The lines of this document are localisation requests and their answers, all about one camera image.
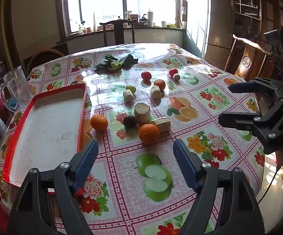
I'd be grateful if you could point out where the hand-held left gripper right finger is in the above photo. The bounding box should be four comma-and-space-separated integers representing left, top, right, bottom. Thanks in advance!
173, 138, 266, 235

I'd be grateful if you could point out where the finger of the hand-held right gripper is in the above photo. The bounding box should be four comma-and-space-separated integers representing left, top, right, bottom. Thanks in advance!
228, 78, 283, 101
218, 99, 283, 155

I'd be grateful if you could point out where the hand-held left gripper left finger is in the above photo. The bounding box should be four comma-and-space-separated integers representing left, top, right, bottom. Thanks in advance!
6, 139, 99, 235

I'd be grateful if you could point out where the orange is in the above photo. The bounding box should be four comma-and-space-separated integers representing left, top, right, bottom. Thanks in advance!
90, 114, 108, 132
154, 79, 166, 91
139, 124, 160, 144

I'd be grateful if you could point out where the red cardboard tray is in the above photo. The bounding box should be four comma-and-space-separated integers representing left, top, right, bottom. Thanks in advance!
3, 83, 88, 189

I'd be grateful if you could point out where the dark purple plum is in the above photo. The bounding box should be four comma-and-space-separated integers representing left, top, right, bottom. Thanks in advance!
123, 115, 138, 129

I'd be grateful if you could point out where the thick sugarcane piece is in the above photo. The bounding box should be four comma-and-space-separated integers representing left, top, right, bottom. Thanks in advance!
135, 103, 151, 124

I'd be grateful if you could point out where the floral vinyl tablecloth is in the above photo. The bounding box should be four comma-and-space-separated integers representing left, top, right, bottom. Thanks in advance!
0, 43, 267, 235

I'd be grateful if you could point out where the silver refrigerator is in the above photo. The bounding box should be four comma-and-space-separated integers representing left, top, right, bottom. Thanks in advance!
186, 0, 236, 59

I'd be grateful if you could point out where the clear plastic pitcher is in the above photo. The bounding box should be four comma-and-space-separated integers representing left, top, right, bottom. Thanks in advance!
0, 66, 34, 113

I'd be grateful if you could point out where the bok choy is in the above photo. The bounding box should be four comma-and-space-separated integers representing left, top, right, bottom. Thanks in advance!
94, 54, 138, 72

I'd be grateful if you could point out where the round rattan chair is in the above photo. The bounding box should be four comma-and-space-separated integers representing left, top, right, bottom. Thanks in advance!
27, 48, 66, 72

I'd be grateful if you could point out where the white thermos bottle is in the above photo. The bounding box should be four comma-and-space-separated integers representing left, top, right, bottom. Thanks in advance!
147, 10, 155, 27

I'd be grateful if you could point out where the dark wooden chair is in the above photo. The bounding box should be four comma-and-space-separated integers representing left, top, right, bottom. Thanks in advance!
99, 19, 136, 46

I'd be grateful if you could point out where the black cable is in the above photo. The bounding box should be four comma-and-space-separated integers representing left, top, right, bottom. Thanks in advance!
258, 165, 280, 203

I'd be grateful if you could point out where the wooden wall shelf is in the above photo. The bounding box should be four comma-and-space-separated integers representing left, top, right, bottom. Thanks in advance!
230, 0, 263, 30

